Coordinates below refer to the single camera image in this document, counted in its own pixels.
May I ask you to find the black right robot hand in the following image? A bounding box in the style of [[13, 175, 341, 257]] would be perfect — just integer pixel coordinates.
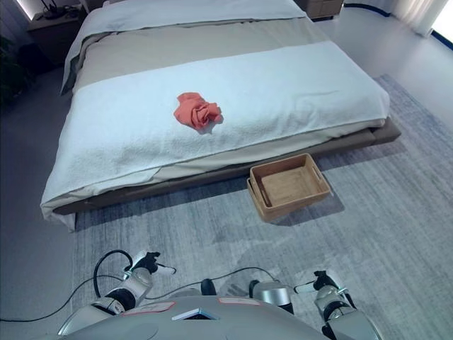
[[293, 270, 343, 294]]

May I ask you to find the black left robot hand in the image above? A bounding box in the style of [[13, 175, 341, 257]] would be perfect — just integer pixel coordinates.
[[129, 250, 177, 277]]

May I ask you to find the woven wooden basket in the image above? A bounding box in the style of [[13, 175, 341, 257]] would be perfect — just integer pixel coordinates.
[[246, 153, 331, 222]]

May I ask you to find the white bed blanket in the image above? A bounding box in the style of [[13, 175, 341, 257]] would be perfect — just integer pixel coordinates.
[[40, 40, 391, 210]]

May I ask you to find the beige bed mattress sheet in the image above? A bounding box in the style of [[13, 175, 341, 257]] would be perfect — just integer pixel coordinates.
[[41, 16, 386, 233]]

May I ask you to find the grey floor rug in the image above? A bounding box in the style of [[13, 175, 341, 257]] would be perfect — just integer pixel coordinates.
[[69, 73, 453, 340]]

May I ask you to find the grey robot torso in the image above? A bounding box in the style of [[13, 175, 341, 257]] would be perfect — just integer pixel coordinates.
[[63, 295, 323, 340]]

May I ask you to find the crumpled coral red cloth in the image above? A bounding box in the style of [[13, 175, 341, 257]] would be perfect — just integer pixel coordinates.
[[173, 92, 224, 131]]

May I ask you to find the wooden bedside table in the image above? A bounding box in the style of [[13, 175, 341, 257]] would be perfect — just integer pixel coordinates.
[[27, 12, 84, 67]]

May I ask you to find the white folded duvet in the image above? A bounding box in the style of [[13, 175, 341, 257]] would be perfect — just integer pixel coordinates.
[[60, 0, 308, 96]]

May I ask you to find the wooden dresser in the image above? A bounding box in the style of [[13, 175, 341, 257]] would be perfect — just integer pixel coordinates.
[[304, 0, 344, 21]]

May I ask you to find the white curtain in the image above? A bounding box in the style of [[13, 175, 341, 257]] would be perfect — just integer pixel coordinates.
[[389, 0, 443, 36]]

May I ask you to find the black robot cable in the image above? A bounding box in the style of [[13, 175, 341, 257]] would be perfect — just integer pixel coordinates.
[[0, 249, 284, 323]]

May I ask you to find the brown bed frame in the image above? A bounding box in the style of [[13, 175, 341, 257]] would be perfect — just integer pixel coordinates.
[[52, 118, 402, 217]]

